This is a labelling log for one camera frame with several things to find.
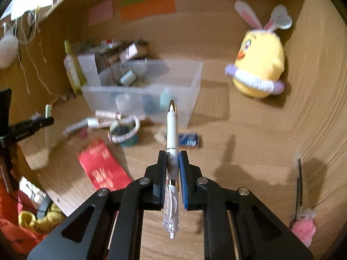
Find small white jar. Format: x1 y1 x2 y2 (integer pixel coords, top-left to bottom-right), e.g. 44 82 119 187
115 93 133 112

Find yellow cloth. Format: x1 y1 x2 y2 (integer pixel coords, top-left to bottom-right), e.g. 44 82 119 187
18 203 65 235

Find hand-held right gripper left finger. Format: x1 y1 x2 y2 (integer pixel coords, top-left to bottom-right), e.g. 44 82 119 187
27 149 167 260

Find clear plastic storage bin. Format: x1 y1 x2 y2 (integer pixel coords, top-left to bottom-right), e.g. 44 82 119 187
82 60 204 128

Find white fluffy pompom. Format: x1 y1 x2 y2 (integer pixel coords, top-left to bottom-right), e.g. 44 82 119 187
0 23 19 69

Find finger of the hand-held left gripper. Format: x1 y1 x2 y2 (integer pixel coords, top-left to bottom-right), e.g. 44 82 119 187
27 116 55 134

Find white string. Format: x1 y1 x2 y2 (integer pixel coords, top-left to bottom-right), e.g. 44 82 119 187
13 8 71 99

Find small blue printed pack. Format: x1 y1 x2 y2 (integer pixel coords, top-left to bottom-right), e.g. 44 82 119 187
177 132 201 149

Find small brown tool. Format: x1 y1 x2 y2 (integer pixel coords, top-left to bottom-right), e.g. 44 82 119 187
51 93 76 107

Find yellow spray bottle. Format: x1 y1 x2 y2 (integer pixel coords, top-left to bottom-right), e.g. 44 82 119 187
64 40 87 94

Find teal tape roll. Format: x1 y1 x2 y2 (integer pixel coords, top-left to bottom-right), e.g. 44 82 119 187
110 123 139 148

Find white ballpoint pen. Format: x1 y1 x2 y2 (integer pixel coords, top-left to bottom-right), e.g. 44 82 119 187
163 100 180 240

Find red envelope packet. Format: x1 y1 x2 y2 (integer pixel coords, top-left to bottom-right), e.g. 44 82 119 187
77 139 133 191

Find yellow chick plush toy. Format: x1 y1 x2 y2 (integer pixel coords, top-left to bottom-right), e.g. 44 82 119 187
224 0 293 99

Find pink sticky note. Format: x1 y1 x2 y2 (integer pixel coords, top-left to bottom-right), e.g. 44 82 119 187
88 0 113 27

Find long white tube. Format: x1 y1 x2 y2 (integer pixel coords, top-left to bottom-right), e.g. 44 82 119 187
63 117 99 136

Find teal small bottle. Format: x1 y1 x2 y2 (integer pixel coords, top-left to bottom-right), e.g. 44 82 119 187
159 88 172 109

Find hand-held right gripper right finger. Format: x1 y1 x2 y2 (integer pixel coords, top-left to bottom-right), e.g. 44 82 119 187
179 150 315 260

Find stack of notebooks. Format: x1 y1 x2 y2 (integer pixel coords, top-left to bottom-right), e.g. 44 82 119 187
95 40 122 61

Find white bead bracelet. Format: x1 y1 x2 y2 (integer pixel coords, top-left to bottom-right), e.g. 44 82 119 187
108 115 141 143

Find thin black stick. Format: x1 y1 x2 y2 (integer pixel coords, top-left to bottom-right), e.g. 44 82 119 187
294 158 304 217

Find pink white cosmetic tube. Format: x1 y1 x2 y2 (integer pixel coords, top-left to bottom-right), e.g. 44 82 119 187
95 110 122 120

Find orange sticky note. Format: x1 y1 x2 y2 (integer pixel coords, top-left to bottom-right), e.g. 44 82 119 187
119 0 177 22

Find orange cloth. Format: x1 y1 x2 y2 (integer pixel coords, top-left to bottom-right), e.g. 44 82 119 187
0 152 46 255

